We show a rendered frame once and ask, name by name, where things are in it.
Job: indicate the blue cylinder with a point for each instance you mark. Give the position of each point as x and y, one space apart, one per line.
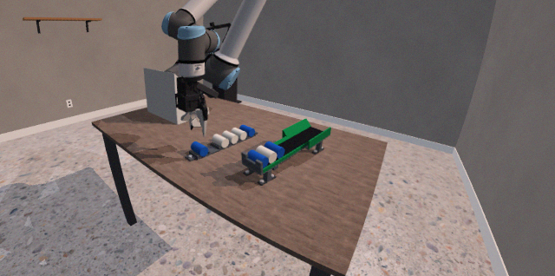
248 130
199 148
275 148
253 155

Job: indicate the cream cylinder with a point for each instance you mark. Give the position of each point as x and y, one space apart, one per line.
272 156
220 140
240 133
230 136

